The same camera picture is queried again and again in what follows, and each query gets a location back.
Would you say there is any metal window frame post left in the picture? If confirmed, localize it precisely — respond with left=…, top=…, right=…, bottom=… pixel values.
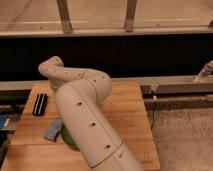
left=57, top=0, right=72, bottom=34

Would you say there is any metal pipe fitting right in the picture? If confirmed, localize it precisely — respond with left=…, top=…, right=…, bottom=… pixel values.
left=195, top=60, right=213, bottom=82

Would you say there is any black rectangular case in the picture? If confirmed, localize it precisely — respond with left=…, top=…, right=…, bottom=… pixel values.
left=32, top=93, right=47, bottom=116

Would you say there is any metal window frame post right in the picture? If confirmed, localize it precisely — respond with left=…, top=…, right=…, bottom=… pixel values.
left=124, top=0, right=137, bottom=32

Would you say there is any green ceramic bowl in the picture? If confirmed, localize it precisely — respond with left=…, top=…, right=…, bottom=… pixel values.
left=61, top=125, right=78, bottom=150

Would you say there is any metal window frame post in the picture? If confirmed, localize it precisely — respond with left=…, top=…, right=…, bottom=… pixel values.
left=57, top=0, right=72, bottom=34
left=124, top=0, right=137, bottom=32

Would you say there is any blue sponge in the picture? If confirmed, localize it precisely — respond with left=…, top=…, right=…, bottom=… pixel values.
left=44, top=120, right=63, bottom=142

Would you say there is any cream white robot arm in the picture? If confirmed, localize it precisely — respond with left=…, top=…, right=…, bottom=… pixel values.
left=38, top=56, right=144, bottom=171

